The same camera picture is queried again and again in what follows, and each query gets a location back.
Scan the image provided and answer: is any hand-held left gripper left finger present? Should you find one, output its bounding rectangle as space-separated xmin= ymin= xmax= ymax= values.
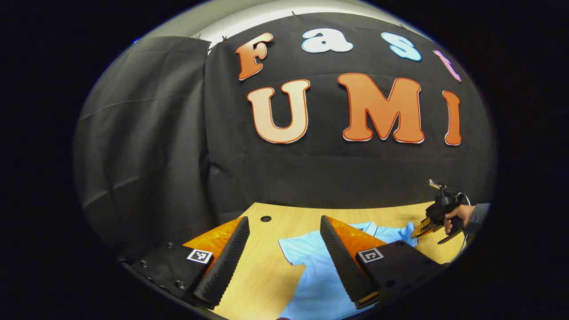
xmin=122 ymin=216 xmax=250 ymax=311

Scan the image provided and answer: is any light blue T-shirt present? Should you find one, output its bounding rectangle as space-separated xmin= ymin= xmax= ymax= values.
xmin=278 ymin=221 xmax=418 ymax=320

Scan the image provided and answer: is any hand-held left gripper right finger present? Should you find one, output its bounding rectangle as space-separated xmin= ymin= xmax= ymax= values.
xmin=320 ymin=216 xmax=450 ymax=310

